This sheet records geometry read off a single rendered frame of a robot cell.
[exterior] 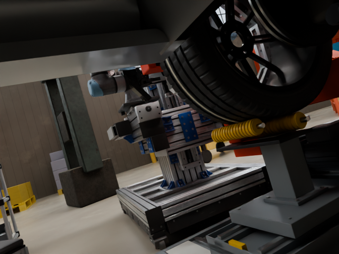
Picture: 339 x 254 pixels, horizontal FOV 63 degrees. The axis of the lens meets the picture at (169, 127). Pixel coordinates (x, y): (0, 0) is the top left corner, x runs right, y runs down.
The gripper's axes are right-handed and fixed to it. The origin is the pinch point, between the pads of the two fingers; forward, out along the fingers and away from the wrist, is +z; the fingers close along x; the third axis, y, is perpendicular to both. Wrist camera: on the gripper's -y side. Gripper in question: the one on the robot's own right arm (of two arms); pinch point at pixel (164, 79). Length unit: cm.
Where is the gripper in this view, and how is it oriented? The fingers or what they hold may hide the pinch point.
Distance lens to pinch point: 133.5
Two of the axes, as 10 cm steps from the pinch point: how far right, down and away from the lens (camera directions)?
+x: -4.1, 1.5, 9.0
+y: -2.8, -9.6, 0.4
